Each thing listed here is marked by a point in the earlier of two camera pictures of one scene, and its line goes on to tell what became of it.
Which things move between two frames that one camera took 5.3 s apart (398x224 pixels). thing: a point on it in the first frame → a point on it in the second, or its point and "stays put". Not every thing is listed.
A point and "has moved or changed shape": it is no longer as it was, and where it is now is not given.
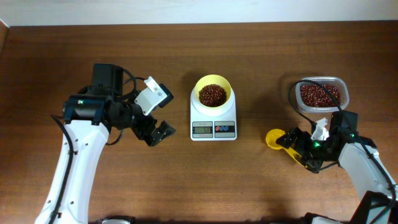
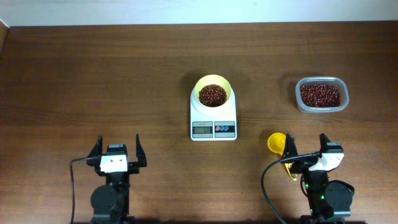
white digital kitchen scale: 208,124 stays put
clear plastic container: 311,99 stays put
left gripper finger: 158,134 → 140,153
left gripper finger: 163,130 → 97,150
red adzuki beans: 314,95 stays put
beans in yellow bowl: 212,95 stays put
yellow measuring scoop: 271,138 has moved or changed shape
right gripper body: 315,149 → 302,166
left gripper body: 140,124 → 133,168
